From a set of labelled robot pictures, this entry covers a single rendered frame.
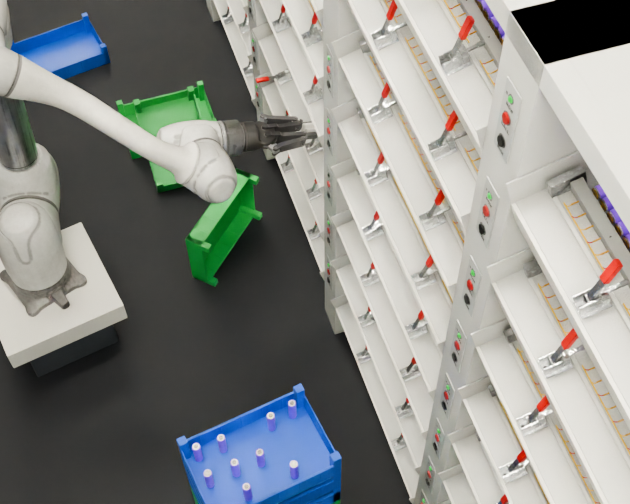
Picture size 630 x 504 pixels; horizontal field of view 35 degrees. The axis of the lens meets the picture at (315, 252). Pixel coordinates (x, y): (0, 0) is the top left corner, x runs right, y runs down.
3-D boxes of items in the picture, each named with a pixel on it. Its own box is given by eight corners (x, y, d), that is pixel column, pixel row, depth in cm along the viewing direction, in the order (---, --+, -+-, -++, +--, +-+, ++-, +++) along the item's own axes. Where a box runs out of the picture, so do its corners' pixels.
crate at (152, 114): (218, 177, 329) (218, 170, 321) (157, 193, 326) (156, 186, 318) (193, 94, 335) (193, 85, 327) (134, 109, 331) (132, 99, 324)
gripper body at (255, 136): (233, 135, 257) (268, 132, 260) (242, 159, 252) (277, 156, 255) (237, 114, 251) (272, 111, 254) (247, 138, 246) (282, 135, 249)
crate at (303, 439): (215, 533, 213) (212, 520, 206) (180, 453, 223) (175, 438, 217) (341, 473, 220) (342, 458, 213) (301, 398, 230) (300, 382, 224)
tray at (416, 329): (437, 408, 206) (424, 384, 194) (341, 188, 239) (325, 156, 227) (528, 368, 204) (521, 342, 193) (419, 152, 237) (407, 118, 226)
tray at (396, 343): (429, 447, 222) (417, 427, 210) (340, 235, 255) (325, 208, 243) (514, 410, 220) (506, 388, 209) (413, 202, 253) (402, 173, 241)
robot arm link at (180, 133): (211, 148, 256) (226, 174, 247) (151, 154, 251) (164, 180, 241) (213, 110, 250) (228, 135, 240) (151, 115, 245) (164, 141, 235)
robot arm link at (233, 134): (221, 165, 251) (243, 162, 253) (225, 139, 244) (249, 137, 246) (211, 138, 255) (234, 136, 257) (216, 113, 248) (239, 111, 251)
